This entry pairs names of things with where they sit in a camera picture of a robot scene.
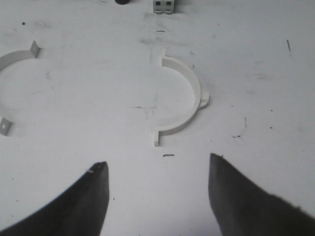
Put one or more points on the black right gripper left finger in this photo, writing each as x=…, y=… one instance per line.
x=78, y=211

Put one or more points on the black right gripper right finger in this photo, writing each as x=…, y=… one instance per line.
x=242, y=208

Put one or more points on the white half pipe clamp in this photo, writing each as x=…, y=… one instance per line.
x=200, y=97
x=14, y=67

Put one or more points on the dark brown cylinder coupling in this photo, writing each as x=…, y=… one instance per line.
x=122, y=2

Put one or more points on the white circuit breaker red switch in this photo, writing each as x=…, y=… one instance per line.
x=163, y=6

